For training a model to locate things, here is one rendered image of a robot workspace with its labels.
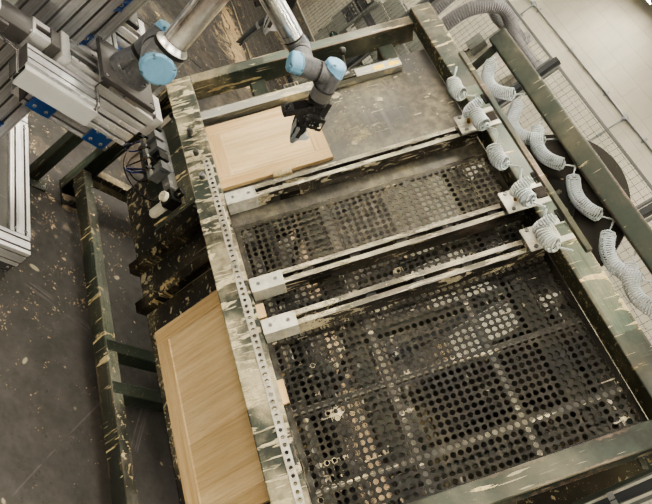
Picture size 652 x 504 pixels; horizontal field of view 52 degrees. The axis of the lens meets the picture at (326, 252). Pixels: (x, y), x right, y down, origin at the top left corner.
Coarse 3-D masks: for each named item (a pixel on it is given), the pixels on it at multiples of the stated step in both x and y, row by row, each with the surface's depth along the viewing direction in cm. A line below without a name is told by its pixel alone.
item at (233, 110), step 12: (360, 72) 305; (372, 72) 304; (384, 72) 306; (312, 84) 303; (348, 84) 306; (264, 96) 301; (276, 96) 300; (288, 96) 300; (300, 96) 303; (216, 108) 299; (228, 108) 299; (240, 108) 298; (252, 108) 300; (264, 108) 302; (204, 120) 297; (216, 120) 299
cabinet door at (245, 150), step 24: (240, 120) 297; (264, 120) 296; (288, 120) 295; (216, 144) 290; (240, 144) 289; (264, 144) 288; (288, 144) 287; (312, 144) 286; (216, 168) 283; (240, 168) 282; (264, 168) 280
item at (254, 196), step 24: (456, 120) 274; (408, 144) 274; (432, 144) 273; (456, 144) 278; (312, 168) 271; (336, 168) 273; (360, 168) 271; (384, 168) 276; (240, 192) 267; (264, 192) 267; (288, 192) 270
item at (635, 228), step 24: (504, 48) 342; (528, 72) 329; (528, 96) 326; (552, 96) 318; (552, 120) 313; (576, 144) 303; (600, 168) 292; (600, 192) 289; (624, 192) 284; (624, 216) 280; (456, 240) 311; (648, 240) 271; (648, 264) 268; (360, 288) 312; (624, 480) 259
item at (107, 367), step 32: (160, 96) 313; (96, 160) 335; (64, 192) 336; (128, 192) 343; (96, 224) 314; (192, 224) 297; (96, 256) 301; (160, 256) 307; (192, 256) 299; (96, 288) 291; (160, 288) 295; (192, 288) 292; (96, 320) 284; (160, 320) 297; (96, 352) 277; (160, 384) 284; (320, 384) 293; (320, 416) 284; (128, 448) 254; (128, 480) 246
